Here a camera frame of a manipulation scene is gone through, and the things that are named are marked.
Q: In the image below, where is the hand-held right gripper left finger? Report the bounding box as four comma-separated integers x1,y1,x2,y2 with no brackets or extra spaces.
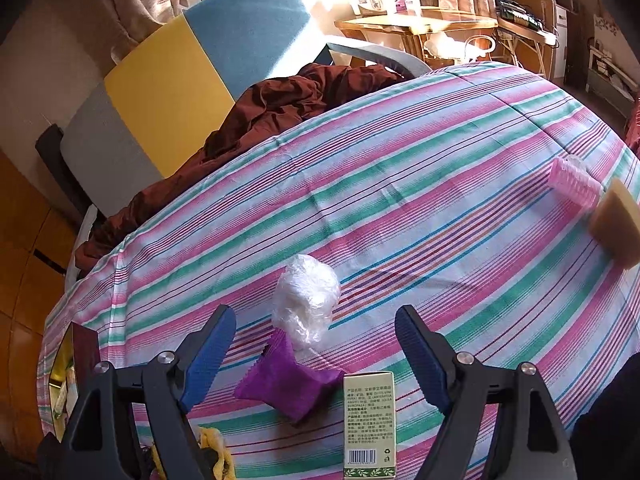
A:
60,304,237,480

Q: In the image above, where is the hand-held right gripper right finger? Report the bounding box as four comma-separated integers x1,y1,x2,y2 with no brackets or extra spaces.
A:
394,304,576,480

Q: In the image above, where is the clear plastic bag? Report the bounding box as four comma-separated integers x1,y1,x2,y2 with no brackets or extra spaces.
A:
271,254,342,351

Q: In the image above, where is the dark red storage box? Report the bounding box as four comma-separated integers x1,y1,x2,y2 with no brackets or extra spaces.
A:
47,322,103,441

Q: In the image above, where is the purple packet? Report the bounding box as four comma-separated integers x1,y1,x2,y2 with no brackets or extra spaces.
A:
234,330,348,423

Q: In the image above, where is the green cream printed box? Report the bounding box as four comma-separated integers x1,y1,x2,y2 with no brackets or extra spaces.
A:
342,370,398,480

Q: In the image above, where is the yellow cloth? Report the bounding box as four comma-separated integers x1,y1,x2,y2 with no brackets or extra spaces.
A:
150,425,236,480

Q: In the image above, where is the wooden cabinet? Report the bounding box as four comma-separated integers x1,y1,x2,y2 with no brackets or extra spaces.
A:
0,150,76,461

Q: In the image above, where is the dark cloth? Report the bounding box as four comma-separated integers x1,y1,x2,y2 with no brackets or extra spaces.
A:
570,360,640,480

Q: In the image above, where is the pink hair roller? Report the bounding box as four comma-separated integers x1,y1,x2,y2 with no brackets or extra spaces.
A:
550,155,605,213

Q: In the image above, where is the tan sponge block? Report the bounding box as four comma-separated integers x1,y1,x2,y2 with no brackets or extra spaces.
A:
587,177,640,271

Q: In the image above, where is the brown blanket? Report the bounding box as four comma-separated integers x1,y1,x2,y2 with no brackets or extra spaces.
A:
75,62,408,273

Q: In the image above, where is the yellow blue grey chair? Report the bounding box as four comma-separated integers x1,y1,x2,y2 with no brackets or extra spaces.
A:
59,0,333,216

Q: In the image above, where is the white plastic bag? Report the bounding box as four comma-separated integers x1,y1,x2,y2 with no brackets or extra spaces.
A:
424,30,471,58

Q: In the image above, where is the wooden side table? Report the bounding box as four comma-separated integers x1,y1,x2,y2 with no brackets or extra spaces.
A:
334,12,498,68

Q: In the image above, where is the grey storage rack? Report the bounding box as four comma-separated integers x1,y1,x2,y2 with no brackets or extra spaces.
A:
587,45,638,111

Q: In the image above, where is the wooden desk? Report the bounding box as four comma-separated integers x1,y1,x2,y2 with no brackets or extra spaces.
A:
495,0,560,78

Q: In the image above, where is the black power strip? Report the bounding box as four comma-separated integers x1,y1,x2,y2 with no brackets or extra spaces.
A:
500,2,543,28

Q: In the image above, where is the grey bed frame rail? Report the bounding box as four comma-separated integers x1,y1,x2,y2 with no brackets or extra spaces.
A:
325,36,432,77

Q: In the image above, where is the white cable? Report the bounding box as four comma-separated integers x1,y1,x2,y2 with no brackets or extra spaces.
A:
462,35,497,57

